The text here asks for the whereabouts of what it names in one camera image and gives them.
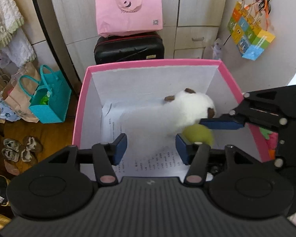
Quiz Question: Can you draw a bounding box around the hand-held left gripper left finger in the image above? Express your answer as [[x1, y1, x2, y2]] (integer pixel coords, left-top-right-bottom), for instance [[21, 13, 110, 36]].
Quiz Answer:
[[48, 133, 127, 186]]

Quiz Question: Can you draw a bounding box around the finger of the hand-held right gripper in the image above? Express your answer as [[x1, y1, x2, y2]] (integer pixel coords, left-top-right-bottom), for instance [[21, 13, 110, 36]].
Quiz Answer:
[[200, 86, 289, 131]]

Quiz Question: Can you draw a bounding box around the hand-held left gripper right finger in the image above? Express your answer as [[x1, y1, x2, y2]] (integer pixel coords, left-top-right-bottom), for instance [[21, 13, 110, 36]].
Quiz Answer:
[[176, 133, 256, 186]]

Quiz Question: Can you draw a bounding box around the green soft ball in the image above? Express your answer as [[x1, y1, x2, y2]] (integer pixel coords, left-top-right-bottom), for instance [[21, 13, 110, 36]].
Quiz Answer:
[[183, 124, 215, 147]]

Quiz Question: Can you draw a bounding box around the pink plush toy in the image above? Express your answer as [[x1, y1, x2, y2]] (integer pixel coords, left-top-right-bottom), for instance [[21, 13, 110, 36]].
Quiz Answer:
[[259, 127, 279, 161]]

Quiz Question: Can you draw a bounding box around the white plush toy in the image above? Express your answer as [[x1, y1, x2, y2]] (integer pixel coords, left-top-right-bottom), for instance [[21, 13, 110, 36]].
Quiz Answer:
[[120, 88, 216, 158]]

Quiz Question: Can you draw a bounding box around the pink cardboard box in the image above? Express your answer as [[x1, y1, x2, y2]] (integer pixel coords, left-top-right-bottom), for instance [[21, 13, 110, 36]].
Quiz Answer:
[[72, 59, 273, 178]]

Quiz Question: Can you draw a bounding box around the printed paper sheet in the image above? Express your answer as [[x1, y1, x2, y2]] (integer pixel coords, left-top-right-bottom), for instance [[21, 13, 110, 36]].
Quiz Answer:
[[101, 103, 191, 178]]

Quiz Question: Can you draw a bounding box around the small clear plastic bag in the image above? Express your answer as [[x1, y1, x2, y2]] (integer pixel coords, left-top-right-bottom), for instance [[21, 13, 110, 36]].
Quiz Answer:
[[211, 38, 224, 60]]

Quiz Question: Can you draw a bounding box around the teal tote bag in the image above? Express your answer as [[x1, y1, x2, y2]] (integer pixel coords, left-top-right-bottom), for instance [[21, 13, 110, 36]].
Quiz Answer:
[[18, 65, 72, 124]]

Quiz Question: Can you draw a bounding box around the pair of brown slippers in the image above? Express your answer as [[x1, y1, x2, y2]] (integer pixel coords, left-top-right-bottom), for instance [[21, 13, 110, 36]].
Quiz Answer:
[[20, 136, 44, 165]]

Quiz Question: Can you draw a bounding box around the colourful gift bag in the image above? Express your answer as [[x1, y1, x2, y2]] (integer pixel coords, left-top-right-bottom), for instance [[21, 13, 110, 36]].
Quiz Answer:
[[227, 1, 276, 61]]

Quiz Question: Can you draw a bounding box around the black suitcase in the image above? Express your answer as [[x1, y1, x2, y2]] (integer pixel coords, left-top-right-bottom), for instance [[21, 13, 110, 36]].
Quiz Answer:
[[94, 32, 165, 66]]

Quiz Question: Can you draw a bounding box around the pair of grey shoes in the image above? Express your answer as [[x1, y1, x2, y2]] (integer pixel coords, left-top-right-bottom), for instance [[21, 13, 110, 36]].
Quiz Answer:
[[1, 138, 22, 163]]

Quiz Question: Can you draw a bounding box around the brown paper bag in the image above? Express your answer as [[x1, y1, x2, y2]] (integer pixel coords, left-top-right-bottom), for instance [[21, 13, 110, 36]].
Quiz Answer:
[[1, 62, 43, 123]]

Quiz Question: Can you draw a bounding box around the blue printed bag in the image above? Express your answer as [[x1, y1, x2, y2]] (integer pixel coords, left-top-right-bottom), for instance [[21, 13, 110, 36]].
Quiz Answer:
[[0, 96, 18, 123]]

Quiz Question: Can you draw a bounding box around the light wooden wardrobe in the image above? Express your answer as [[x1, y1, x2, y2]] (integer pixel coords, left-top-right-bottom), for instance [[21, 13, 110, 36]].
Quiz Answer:
[[47, 0, 230, 89]]

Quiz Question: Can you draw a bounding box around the black clothes rack pole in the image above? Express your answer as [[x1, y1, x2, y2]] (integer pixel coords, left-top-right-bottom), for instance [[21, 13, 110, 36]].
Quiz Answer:
[[30, 0, 81, 97]]

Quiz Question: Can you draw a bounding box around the pink tote bag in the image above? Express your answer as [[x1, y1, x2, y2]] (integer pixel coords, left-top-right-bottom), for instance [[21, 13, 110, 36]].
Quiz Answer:
[[95, 0, 163, 37]]

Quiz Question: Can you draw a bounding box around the white lace cloth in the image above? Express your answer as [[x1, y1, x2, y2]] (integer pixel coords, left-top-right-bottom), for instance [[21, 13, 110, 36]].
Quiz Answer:
[[0, 28, 37, 70]]

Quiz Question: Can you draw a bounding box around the cream and green cardigan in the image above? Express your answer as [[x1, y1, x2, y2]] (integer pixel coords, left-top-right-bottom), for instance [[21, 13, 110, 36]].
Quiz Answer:
[[0, 0, 25, 56]]

